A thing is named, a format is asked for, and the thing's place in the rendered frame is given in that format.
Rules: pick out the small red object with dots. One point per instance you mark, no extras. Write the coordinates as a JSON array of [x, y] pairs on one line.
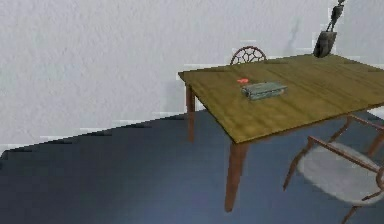
[[243, 80]]

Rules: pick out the grey-green book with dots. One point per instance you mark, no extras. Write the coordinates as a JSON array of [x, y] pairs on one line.
[[264, 90]]

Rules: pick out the wooden dining table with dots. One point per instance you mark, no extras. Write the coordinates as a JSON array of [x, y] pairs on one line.
[[300, 96]]

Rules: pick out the grey-seat wooden chair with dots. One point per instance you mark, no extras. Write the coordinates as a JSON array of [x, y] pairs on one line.
[[336, 170]]

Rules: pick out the brown lattice-back chair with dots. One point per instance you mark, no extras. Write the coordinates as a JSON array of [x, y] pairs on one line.
[[248, 55]]

